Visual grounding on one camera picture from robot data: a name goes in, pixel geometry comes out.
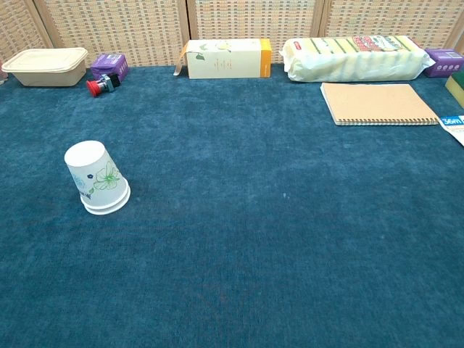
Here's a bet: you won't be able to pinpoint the white floral paper cup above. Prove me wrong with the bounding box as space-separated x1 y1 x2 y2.
64 140 131 207
80 185 132 216

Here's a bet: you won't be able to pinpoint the blue tablecloth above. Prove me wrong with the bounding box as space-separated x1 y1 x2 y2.
0 64 464 348

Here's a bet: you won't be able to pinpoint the cream and orange carton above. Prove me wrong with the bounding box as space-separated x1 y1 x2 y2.
173 38 273 80

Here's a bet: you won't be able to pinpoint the brown spiral notebook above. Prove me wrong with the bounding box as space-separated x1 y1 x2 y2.
320 83 442 127

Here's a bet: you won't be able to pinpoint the red emergency stop button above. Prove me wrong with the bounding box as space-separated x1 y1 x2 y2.
86 73 121 99

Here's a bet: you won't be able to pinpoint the small purple box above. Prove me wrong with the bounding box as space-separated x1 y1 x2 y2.
423 48 464 78
90 53 130 80

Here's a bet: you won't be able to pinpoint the packaged yellow sponges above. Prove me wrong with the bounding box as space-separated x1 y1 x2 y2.
278 35 436 83

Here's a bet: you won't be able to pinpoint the woven bamboo folding screen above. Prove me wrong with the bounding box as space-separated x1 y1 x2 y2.
0 0 464 68

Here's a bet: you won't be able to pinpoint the beige lidded food container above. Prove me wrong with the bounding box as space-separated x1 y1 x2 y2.
1 47 89 88

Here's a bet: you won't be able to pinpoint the correction tape blister pack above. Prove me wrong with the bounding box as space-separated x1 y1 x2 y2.
438 115 464 148

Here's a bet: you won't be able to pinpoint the green and yellow sponge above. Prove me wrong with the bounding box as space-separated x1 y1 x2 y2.
444 71 464 108

